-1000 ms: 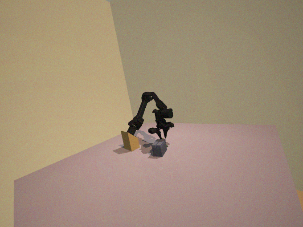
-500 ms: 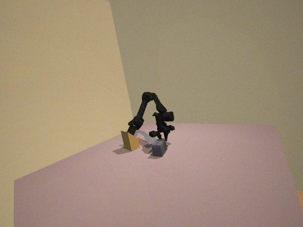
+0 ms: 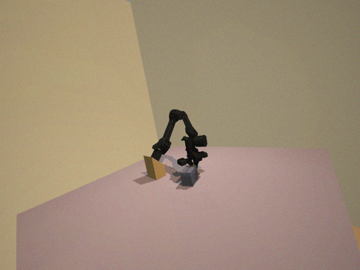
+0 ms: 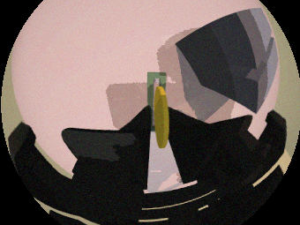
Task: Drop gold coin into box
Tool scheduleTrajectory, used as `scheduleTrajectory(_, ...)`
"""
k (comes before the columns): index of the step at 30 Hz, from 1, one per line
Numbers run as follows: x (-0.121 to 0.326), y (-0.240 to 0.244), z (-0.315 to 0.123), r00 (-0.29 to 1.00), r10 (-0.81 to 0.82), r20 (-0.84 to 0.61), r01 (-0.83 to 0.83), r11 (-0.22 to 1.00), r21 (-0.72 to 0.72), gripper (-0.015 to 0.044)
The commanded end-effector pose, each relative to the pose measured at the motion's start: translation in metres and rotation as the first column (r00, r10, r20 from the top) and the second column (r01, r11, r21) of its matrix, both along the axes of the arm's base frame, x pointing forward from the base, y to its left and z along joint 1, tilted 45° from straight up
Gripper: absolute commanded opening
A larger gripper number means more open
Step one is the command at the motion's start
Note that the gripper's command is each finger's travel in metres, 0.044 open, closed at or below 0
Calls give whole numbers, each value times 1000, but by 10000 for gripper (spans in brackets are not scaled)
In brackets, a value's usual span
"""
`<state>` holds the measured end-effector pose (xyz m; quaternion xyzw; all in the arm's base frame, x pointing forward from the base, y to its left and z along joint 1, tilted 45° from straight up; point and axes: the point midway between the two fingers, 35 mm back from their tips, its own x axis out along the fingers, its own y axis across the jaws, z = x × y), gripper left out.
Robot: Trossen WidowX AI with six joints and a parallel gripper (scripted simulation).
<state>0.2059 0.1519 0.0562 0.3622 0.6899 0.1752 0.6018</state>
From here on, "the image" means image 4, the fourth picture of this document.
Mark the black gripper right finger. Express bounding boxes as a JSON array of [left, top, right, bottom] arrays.
[[168, 106, 252, 184]]

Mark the gold coin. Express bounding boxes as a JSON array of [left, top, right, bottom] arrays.
[[154, 86, 169, 148]]

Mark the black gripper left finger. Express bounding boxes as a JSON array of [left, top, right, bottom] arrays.
[[61, 105, 151, 190]]

